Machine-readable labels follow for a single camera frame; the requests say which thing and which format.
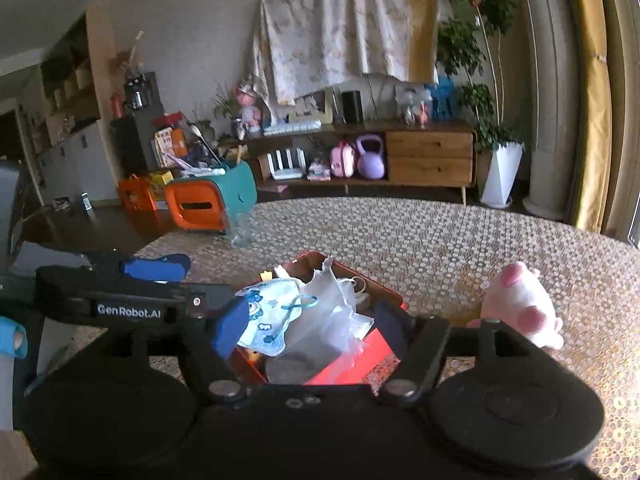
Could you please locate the potted green tree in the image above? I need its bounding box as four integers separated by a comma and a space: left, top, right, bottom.
436, 0, 518, 153

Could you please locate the makeup brush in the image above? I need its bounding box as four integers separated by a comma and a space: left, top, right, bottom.
189, 122, 221, 165

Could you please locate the lace patterned tablecloth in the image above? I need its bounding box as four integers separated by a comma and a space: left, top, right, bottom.
141, 197, 639, 479

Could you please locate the orange teal tissue organizer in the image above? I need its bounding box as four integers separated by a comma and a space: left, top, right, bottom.
165, 160, 257, 232

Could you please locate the white keyboard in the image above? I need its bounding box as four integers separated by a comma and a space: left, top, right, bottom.
262, 120, 322, 136

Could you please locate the clear drinking glass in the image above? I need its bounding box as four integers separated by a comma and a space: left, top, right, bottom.
228, 212, 254, 249

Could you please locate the blue patterned face mask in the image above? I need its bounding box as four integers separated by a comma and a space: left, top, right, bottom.
235, 278, 319, 358

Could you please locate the white geometric planter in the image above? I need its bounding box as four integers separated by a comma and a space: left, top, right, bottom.
480, 142, 524, 209

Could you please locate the yellow curtain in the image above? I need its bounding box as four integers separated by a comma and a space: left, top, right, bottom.
574, 0, 613, 232

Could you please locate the blue toy on sideboard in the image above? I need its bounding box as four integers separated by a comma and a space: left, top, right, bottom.
427, 76, 459, 122

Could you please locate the white wifi router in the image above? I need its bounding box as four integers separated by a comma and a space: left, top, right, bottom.
267, 148, 307, 181

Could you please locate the wooden drawer sideboard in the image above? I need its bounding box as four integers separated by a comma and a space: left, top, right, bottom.
220, 120, 476, 196

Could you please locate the white picture frame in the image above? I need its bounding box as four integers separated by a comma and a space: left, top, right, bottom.
288, 89, 333, 125

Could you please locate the clear jar with figurines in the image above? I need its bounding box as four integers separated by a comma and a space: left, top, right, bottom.
394, 82, 433, 127

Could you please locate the pink doll figurine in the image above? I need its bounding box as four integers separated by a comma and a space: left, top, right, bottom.
234, 82, 262, 134

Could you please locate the beige standing air conditioner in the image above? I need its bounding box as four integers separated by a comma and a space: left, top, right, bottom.
523, 0, 580, 221

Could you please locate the floral cloth on wall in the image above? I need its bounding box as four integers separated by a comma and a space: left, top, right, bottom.
247, 0, 440, 113

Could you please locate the black cylinder speaker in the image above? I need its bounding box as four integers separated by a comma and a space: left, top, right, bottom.
341, 90, 363, 125

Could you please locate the yellow orange carton box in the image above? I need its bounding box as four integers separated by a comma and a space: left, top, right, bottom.
117, 174, 157, 211

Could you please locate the white pink plush toy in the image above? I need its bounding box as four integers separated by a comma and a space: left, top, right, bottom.
468, 261, 564, 350

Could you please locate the purple kettlebell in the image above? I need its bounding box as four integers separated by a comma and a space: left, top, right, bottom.
355, 133, 385, 180

